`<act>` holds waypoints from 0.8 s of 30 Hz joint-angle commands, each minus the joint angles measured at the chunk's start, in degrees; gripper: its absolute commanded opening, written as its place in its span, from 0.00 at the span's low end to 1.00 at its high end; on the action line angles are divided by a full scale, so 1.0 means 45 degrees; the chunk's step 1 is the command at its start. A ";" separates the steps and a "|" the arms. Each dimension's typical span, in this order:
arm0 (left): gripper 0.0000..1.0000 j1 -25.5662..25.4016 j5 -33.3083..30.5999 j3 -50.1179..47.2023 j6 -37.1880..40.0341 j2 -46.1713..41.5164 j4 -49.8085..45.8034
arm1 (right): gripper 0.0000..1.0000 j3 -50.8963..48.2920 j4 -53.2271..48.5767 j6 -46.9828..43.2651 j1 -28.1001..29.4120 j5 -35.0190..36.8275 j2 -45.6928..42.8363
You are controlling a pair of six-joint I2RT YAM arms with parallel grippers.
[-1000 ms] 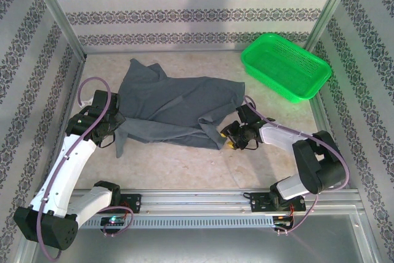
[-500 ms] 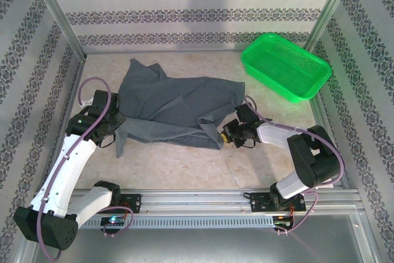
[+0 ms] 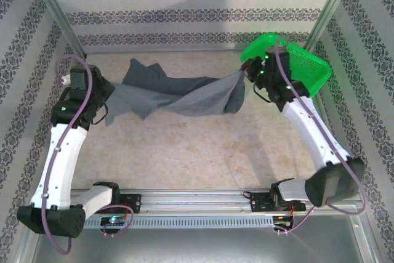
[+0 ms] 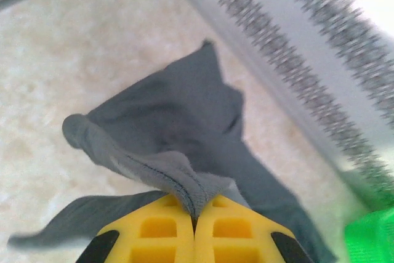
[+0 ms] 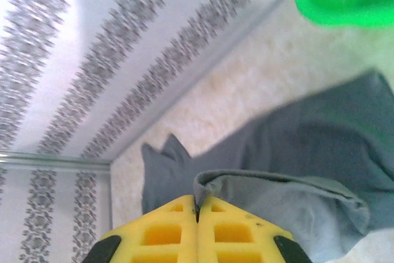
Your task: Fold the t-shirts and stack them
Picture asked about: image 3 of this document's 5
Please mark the aluminium mounting rail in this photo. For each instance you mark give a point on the aluminium mounting rail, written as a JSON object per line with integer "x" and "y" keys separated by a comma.
{"x": 197, "y": 201}

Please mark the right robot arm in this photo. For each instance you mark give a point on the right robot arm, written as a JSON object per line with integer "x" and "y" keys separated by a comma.
{"x": 311, "y": 133}

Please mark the grey t-shirt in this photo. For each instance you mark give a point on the grey t-shirt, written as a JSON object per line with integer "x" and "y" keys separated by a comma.
{"x": 191, "y": 96}

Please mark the aluminium frame post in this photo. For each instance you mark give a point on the aluminium frame post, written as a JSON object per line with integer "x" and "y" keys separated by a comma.
{"x": 329, "y": 10}
{"x": 61, "y": 16}

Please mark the grey metal sheet panel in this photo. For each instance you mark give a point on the grey metal sheet panel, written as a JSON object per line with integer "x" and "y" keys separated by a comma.
{"x": 197, "y": 247}

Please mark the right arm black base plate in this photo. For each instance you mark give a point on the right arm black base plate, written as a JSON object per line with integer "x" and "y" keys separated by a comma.
{"x": 258, "y": 203}

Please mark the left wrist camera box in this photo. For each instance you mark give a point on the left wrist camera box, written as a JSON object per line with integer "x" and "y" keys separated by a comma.
{"x": 65, "y": 79}

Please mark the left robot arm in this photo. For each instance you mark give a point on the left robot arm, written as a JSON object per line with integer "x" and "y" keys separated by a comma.
{"x": 58, "y": 164}

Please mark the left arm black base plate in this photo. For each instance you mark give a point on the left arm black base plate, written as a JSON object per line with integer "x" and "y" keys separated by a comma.
{"x": 134, "y": 203}

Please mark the green plastic mesh basket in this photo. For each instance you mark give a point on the green plastic mesh basket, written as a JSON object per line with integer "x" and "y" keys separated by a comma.
{"x": 307, "y": 66}

